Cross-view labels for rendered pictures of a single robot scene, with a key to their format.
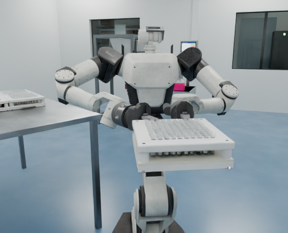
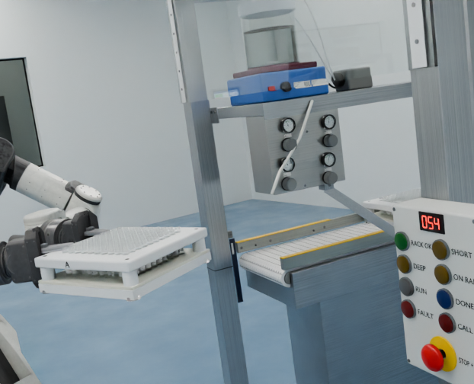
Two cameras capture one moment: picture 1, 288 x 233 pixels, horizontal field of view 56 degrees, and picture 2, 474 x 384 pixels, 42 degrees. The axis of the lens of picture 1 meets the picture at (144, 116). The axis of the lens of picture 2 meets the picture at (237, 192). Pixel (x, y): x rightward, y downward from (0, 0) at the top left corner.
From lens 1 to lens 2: 72 cm
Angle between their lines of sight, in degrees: 51
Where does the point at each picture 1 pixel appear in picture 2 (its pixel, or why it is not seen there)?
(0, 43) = not seen: outside the picture
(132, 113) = (19, 251)
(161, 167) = (155, 283)
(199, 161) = (184, 262)
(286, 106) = not seen: hidden behind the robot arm
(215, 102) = not seen: hidden behind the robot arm
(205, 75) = (36, 179)
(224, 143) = (199, 231)
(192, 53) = not seen: outside the picture
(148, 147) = (138, 260)
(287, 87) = (27, 202)
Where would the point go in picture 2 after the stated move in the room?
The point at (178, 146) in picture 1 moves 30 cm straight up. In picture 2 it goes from (164, 248) to (138, 87)
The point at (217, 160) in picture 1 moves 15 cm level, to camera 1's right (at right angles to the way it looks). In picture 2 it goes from (198, 254) to (241, 235)
